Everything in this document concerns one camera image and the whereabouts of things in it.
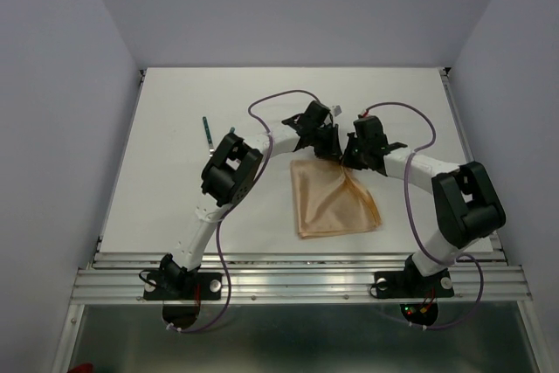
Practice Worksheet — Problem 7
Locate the green handled fork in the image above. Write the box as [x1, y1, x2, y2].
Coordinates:
[202, 116, 215, 156]

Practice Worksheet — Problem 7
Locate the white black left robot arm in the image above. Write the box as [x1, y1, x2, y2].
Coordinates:
[148, 100, 342, 298]

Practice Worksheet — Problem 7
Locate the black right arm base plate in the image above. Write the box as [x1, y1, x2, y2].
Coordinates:
[369, 270, 454, 300]

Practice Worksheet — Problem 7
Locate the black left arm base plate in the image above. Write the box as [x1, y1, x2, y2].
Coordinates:
[138, 269, 223, 301]

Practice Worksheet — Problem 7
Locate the red object at bottom edge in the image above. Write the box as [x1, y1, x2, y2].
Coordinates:
[67, 363, 94, 373]

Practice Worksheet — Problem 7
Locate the aluminium mounting rail frame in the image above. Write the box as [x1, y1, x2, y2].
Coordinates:
[53, 67, 556, 372]

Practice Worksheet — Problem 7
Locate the beige cloth napkin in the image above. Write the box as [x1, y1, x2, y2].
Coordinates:
[290, 160, 383, 239]

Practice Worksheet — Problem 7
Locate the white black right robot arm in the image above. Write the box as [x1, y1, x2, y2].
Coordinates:
[342, 116, 507, 294]

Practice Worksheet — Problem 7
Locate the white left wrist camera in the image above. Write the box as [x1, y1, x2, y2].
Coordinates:
[330, 105, 342, 116]

